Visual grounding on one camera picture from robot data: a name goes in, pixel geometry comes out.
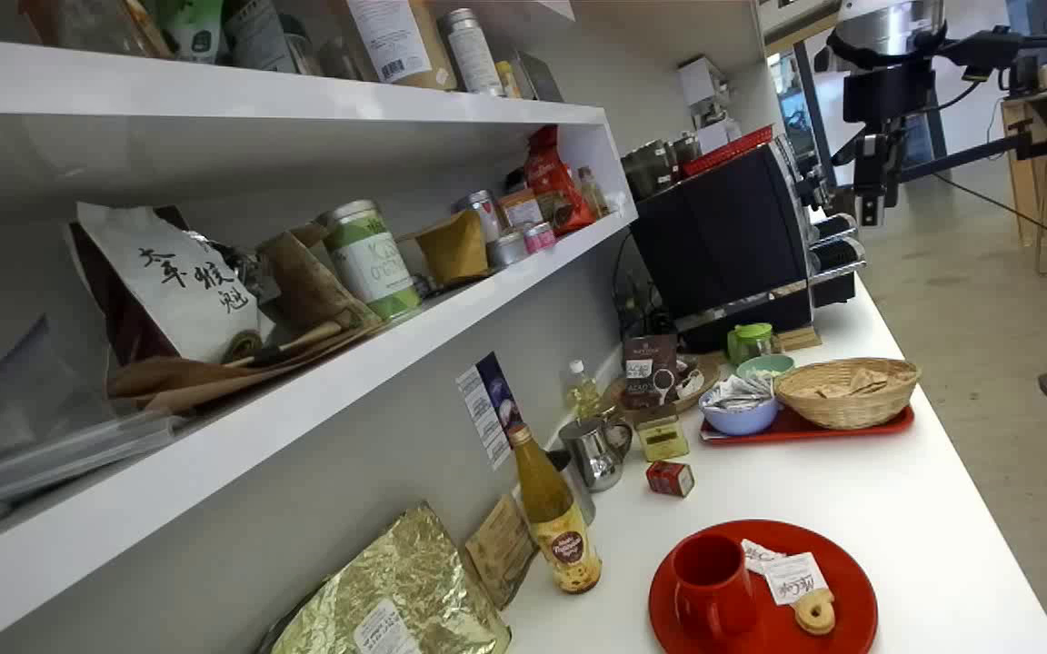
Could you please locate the orange foil packet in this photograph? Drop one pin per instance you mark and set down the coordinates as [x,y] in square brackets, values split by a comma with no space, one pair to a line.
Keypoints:
[554,188]

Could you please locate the yellow pouch on shelf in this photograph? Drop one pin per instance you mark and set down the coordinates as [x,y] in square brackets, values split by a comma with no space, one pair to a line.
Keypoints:
[455,249]

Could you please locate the brown paper packet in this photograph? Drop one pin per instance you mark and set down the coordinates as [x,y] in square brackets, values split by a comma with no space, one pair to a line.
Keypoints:
[499,549]

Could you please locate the white bottle on top shelf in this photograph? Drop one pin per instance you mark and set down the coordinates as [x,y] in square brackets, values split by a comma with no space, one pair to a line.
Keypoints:
[472,51]

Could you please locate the white lower shelf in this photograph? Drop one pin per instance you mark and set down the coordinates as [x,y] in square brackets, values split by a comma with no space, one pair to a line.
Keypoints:
[90,530]

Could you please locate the white shelf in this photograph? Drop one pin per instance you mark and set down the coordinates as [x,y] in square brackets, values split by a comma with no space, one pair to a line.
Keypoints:
[90,530]
[112,128]

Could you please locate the white upper shelf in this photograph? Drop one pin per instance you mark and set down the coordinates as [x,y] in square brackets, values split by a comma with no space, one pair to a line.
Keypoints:
[112,128]

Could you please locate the blue white leaflet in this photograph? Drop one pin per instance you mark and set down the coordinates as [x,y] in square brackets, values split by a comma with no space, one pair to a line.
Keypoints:
[493,409]

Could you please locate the silver metal pitcher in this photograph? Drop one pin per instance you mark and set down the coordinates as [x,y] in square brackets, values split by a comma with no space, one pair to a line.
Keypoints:
[598,449]

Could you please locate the green lidded jar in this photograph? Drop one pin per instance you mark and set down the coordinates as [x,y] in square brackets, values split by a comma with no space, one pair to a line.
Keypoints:
[369,260]

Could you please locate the small yellow box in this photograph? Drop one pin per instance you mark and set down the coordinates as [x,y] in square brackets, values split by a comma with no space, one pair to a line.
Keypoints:
[663,439]

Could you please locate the yellow glass bottle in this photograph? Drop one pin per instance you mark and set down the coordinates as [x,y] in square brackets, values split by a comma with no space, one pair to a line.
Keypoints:
[554,516]

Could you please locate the small red tin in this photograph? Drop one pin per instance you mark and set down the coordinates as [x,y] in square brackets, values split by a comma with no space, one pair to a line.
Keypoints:
[670,476]

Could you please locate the brown paper roll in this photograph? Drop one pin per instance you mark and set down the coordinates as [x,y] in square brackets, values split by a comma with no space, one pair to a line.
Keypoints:
[308,294]

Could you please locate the black coffee machine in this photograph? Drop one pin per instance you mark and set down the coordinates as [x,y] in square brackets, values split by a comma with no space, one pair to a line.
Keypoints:
[732,245]

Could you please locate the green cup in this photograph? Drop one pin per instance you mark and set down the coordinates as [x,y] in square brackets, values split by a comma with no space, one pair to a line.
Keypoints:
[750,341]

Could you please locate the light blue bowl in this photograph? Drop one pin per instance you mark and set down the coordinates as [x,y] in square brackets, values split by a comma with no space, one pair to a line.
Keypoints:
[739,405]

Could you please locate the rectangular red tray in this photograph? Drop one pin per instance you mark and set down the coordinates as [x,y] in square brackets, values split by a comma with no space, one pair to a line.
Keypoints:
[799,429]

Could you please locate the gold foil bag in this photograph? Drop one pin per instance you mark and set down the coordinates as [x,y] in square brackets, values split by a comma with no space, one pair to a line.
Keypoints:
[401,595]

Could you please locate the woven wicker basket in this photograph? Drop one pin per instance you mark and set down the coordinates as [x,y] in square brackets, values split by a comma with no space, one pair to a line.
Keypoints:
[848,395]

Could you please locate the red mug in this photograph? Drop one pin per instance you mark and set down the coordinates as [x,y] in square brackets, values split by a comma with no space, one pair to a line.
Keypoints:
[712,585]

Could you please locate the round red tray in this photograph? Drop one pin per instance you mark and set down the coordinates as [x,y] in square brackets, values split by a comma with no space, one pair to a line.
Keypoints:
[762,585]

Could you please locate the white paper packets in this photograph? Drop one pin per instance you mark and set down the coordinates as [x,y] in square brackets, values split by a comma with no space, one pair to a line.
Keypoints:
[785,574]

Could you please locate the white bag with calligraphy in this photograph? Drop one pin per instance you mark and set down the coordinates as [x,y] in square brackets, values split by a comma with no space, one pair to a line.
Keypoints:
[160,290]

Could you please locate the ring shaped cookie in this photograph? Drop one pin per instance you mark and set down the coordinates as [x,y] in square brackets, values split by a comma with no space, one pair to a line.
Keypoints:
[815,613]

